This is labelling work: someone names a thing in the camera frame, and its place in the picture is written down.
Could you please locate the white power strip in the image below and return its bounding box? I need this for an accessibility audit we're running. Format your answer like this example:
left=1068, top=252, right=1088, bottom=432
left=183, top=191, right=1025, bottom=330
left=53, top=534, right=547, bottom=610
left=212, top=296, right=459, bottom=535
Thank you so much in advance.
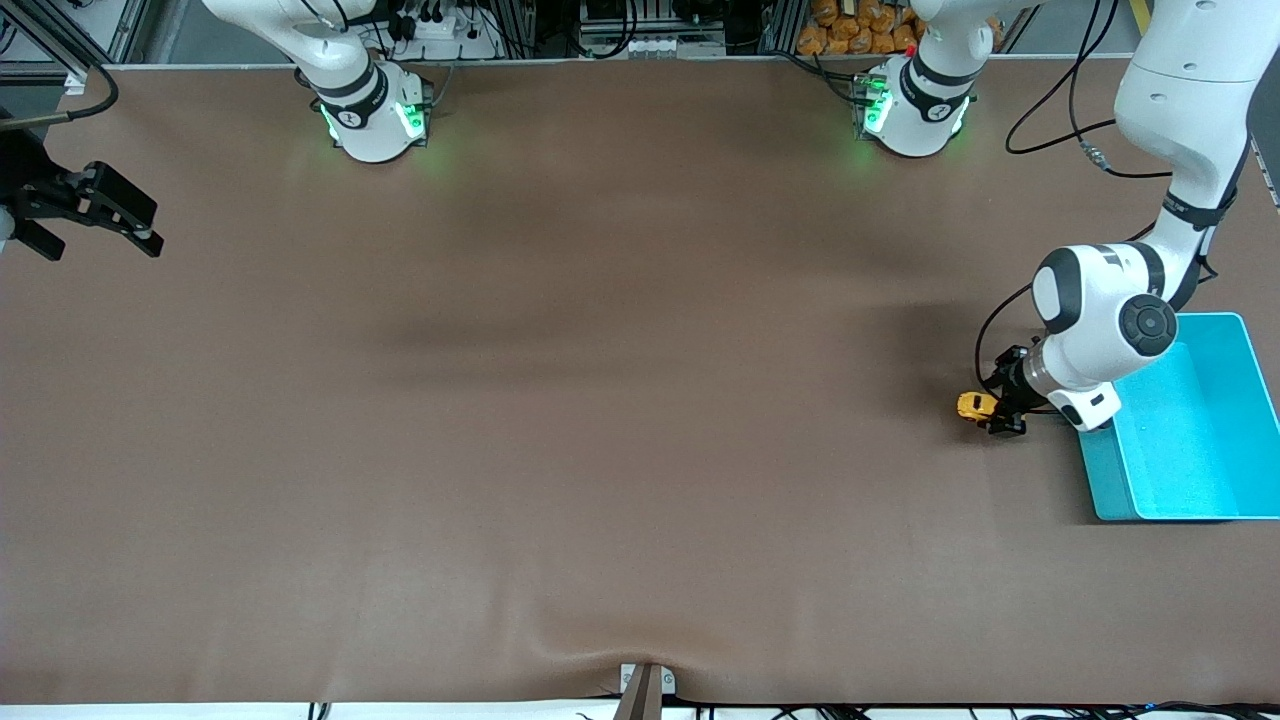
left=385, top=8, right=501, bottom=61

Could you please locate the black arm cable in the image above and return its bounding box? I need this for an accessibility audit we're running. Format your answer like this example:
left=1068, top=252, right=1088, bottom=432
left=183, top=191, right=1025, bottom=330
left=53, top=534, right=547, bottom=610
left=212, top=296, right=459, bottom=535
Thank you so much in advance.
left=975, top=0, right=1176, bottom=396
left=0, top=60, right=119, bottom=131

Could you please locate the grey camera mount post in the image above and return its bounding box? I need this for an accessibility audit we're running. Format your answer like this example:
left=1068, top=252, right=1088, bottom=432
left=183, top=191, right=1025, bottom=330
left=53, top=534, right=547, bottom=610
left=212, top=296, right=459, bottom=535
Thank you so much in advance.
left=612, top=663, right=678, bottom=720

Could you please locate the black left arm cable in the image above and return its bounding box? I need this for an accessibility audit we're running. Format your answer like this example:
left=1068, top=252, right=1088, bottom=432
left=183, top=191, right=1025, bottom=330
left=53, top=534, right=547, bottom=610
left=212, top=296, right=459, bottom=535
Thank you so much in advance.
left=975, top=0, right=1176, bottom=396

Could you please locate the brown table mat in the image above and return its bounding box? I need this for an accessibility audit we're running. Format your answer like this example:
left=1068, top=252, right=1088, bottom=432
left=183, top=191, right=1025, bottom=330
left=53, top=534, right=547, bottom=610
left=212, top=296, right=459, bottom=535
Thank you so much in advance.
left=0, top=60, right=1280, bottom=706

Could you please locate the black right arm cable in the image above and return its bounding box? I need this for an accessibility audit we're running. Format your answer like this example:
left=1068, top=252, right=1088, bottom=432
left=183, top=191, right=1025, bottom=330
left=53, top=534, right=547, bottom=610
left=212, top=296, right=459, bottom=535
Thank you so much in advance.
left=0, top=60, right=119, bottom=131

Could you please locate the orange snack pile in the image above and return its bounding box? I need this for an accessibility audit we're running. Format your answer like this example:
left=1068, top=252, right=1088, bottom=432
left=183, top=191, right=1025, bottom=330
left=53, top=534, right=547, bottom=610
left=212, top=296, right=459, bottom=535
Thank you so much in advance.
left=797, top=0, right=923, bottom=57

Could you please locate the aluminium frame profile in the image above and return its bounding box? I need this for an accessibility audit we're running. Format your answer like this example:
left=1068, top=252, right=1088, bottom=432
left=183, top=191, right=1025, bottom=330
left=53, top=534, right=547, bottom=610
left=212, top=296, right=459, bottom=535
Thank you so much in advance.
left=0, top=0, right=151, bottom=79

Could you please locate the turquoise plastic bin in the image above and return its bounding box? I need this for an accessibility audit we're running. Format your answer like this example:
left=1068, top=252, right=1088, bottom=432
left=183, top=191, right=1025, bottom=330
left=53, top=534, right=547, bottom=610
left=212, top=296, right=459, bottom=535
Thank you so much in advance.
left=1077, top=312, right=1280, bottom=523

